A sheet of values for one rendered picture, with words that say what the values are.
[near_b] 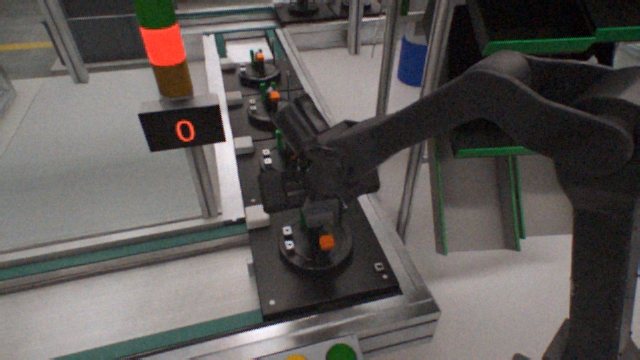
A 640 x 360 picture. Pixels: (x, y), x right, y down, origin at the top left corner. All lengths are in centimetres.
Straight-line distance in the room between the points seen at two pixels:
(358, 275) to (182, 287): 33
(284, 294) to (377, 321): 16
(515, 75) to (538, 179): 54
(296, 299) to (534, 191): 48
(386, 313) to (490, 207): 27
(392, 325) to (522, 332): 27
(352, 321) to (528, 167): 44
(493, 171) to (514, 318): 28
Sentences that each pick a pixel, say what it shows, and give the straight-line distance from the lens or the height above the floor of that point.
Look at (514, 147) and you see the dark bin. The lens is 66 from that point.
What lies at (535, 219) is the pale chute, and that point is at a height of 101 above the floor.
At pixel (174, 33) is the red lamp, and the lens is 63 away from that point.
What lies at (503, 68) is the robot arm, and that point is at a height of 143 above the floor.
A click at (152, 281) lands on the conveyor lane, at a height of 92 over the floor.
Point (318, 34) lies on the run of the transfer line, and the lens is 183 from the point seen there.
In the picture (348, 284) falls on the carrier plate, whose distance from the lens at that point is 72.
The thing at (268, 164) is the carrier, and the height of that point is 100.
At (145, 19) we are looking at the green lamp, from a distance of 62.
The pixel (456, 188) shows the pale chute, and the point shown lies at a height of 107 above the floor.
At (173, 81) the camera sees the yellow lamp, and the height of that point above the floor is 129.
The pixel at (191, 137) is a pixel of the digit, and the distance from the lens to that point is 69.
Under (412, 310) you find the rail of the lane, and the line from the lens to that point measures 72.
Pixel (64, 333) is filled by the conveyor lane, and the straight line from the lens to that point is 85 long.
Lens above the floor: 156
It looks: 40 degrees down
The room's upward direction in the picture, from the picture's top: straight up
